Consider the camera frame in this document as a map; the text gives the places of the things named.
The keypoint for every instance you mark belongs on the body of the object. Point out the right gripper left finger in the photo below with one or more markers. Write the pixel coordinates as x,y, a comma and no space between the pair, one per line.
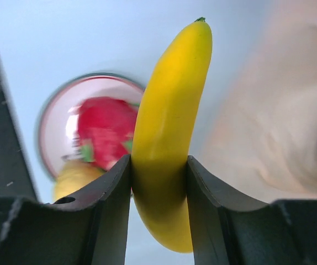
89,226

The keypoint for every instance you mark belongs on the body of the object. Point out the yellow fake lemon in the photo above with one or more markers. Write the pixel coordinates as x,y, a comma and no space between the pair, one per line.
74,175

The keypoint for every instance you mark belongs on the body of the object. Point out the red fake dragon fruit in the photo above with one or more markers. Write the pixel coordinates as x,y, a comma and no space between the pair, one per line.
105,129

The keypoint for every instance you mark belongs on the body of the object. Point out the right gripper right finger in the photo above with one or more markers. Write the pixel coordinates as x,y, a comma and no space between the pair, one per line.
229,227

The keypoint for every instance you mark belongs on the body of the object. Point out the white printed round plate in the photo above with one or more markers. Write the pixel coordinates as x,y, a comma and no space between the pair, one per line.
57,132

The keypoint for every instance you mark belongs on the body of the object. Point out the translucent orange plastic bag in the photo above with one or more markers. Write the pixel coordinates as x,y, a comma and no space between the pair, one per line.
264,141

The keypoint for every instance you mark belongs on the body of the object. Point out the yellow fake banana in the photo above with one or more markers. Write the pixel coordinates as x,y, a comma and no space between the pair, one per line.
163,132

